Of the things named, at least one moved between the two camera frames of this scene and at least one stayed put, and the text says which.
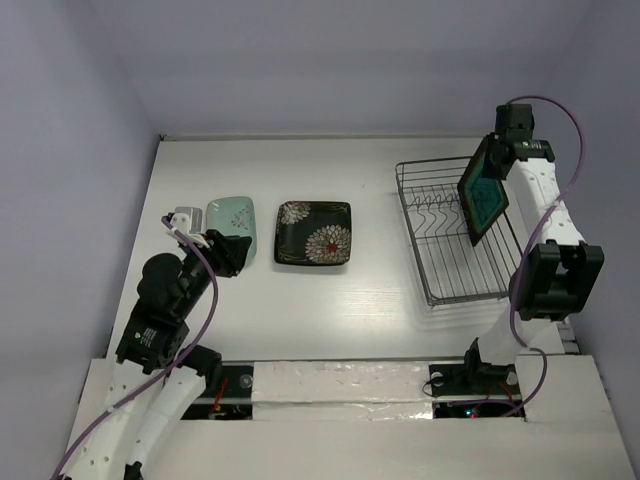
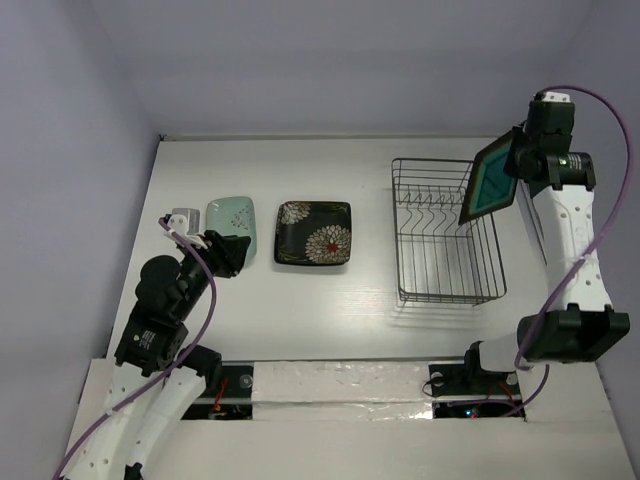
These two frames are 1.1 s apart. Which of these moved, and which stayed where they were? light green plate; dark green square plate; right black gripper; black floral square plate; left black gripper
Moved: dark green square plate; right black gripper
Stayed: light green plate; black floral square plate; left black gripper
